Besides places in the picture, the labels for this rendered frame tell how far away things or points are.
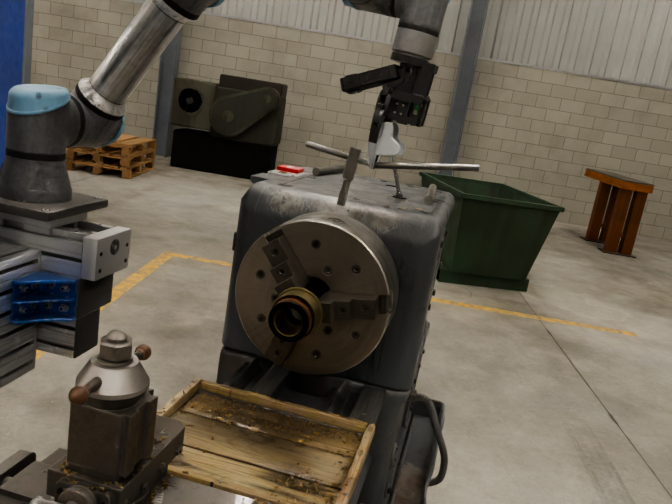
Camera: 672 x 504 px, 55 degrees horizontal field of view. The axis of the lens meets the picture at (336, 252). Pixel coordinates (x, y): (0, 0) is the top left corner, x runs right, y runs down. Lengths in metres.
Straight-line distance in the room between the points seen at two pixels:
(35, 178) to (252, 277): 0.49
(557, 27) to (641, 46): 1.37
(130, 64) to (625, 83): 10.75
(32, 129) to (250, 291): 0.55
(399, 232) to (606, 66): 10.54
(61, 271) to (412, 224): 0.73
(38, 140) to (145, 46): 0.29
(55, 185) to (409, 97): 0.75
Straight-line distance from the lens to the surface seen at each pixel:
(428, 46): 1.21
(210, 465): 1.09
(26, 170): 1.47
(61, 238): 1.44
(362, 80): 1.23
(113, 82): 1.51
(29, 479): 0.91
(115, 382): 0.75
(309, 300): 1.16
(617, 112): 11.82
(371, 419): 1.33
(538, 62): 11.49
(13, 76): 6.19
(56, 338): 1.51
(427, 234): 1.37
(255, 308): 1.32
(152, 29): 1.46
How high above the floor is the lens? 1.47
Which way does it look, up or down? 13 degrees down
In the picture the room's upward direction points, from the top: 9 degrees clockwise
